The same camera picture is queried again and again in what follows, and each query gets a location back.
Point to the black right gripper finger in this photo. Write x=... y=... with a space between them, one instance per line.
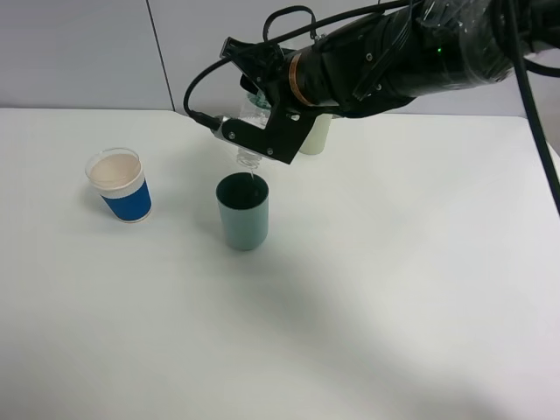
x=279 y=140

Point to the pale green plastic cup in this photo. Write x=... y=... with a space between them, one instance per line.
x=315 y=142

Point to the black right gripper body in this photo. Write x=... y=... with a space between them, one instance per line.
x=265 y=70

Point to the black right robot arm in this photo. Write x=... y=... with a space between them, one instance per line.
x=375 y=64

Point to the blue sleeved paper cup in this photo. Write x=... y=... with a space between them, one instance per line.
x=117 y=174

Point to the teal plastic cup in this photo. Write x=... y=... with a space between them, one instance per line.
x=243 y=200

